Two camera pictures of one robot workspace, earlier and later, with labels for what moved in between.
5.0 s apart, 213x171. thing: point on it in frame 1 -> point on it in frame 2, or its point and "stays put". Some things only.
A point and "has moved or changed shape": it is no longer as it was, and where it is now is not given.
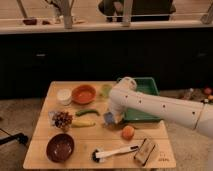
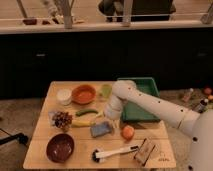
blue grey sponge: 108,117 has moved or changed shape
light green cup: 106,89 stays put
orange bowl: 83,94 stays put
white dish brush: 97,156 stays put
